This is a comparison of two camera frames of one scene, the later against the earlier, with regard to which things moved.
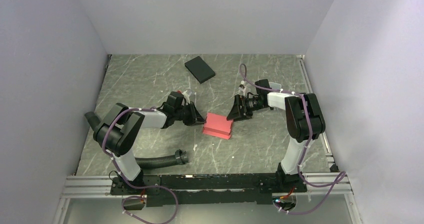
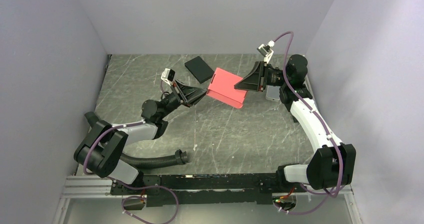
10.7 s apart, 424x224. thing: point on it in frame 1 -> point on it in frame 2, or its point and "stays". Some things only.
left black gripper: [195, 118] -> [190, 91]
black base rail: [204, 189] stays
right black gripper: [236, 113] -> [256, 80]
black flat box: [200, 70] stays
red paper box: [218, 125] -> [222, 88]
